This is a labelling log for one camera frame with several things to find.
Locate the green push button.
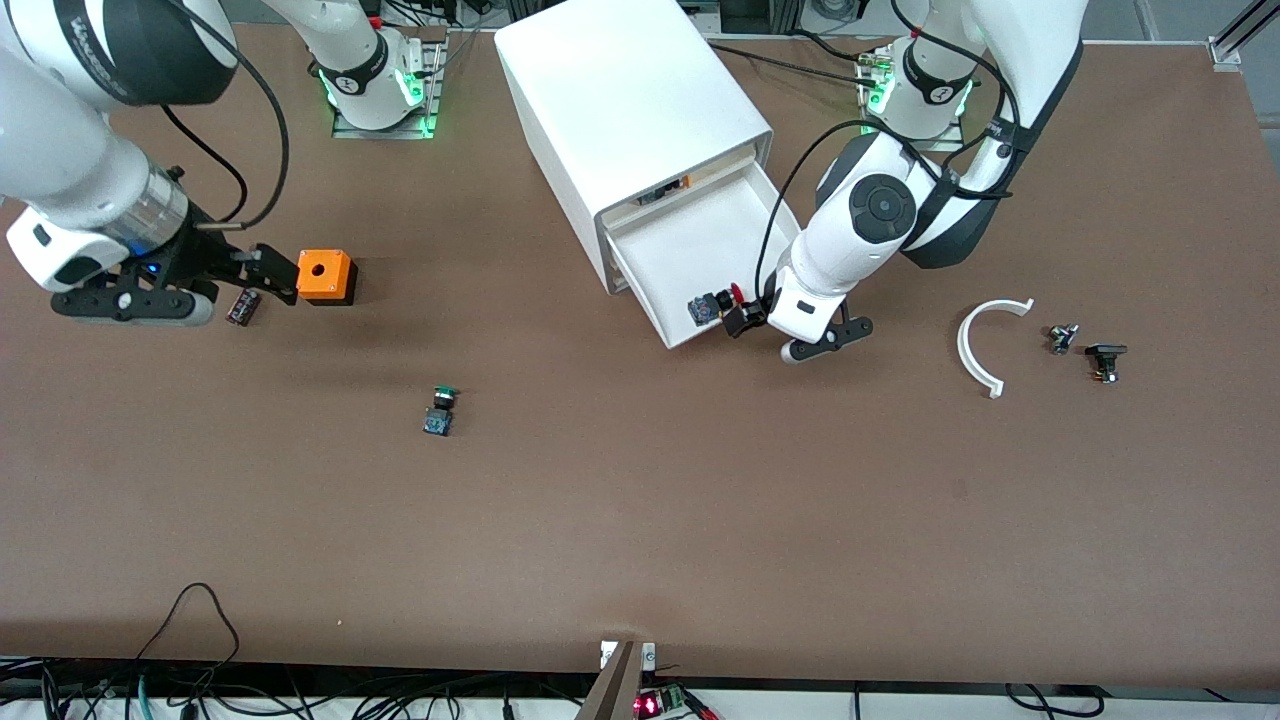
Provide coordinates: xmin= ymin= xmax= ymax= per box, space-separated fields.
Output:
xmin=422 ymin=385 xmax=461 ymax=437

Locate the small red LED board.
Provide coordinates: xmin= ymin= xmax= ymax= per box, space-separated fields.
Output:
xmin=635 ymin=686 xmax=691 ymax=720

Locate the white drawer cabinet housing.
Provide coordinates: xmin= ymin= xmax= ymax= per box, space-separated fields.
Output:
xmin=494 ymin=0 xmax=774 ymax=296

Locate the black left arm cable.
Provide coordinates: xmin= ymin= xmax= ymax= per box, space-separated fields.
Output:
xmin=755 ymin=0 xmax=1026 ymax=296

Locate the white curved plastic arc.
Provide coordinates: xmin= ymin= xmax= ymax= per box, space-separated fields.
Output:
xmin=957 ymin=298 xmax=1035 ymax=399

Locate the brown camera mount post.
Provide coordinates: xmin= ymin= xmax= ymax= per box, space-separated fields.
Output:
xmin=575 ymin=640 xmax=643 ymax=720

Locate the black cable on table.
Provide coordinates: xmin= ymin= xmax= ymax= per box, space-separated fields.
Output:
xmin=705 ymin=42 xmax=881 ymax=86

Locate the red push button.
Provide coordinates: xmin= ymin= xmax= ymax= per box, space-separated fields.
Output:
xmin=688 ymin=284 xmax=747 ymax=329

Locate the black looped cable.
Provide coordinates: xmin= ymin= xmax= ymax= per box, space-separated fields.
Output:
xmin=135 ymin=583 xmax=241 ymax=666

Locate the white plastic drawer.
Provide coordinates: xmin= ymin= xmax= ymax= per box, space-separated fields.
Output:
xmin=603 ymin=148 xmax=763 ymax=238
xmin=606 ymin=160 xmax=801 ymax=350

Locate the orange box with hole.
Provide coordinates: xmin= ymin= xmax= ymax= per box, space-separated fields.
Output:
xmin=293 ymin=249 xmax=359 ymax=307

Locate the aluminium frame profile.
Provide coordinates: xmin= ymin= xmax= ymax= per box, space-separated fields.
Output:
xmin=1208 ymin=0 xmax=1280 ymax=69

